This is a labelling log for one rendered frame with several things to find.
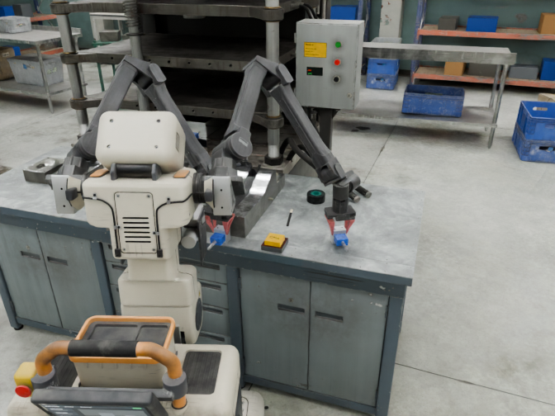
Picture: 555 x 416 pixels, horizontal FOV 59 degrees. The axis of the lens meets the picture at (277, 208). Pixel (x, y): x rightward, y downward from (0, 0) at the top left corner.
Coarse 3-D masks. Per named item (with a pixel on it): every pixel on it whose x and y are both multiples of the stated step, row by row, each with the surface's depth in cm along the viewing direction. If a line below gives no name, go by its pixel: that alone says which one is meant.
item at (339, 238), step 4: (336, 228) 180; (340, 228) 180; (344, 228) 180; (336, 232) 179; (340, 232) 179; (344, 232) 179; (332, 236) 180; (336, 236) 177; (340, 236) 177; (344, 236) 177; (332, 240) 180; (336, 240) 176; (340, 240) 176; (344, 240) 176; (348, 240) 176; (336, 244) 177; (340, 244) 176; (344, 244) 174; (344, 248) 172
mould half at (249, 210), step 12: (240, 168) 210; (264, 168) 210; (264, 180) 203; (276, 180) 212; (252, 192) 200; (264, 192) 199; (276, 192) 215; (204, 204) 190; (240, 204) 191; (252, 204) 191; (264, 204) 202; (240, 216) 181; (252, 216) 189; (240, 228) 183; (252, 228) 191
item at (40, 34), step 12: (0, 36) 598; (12, 36) 597; (24, 36) 596; (36, 36) 595; (48, 36) 595; (36, 48) 572; (0, 84) 645; (12, 84) 645; (24, 84) 644; (60, 84) 640; (84, 84) 642; (48, 96) 597
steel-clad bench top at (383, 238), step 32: (32, 160) 256; (0, 192) 222; (32, 192) 222; (288, 192) 220; (384, 192) 219; (416, 192) 219; (256, 224) 194; (320, 224) 194; (384, 224) 194; (416, 224) 193; (288, 256) 173; (320, 256) 173; (352, 256) 173; (384, 256) 173
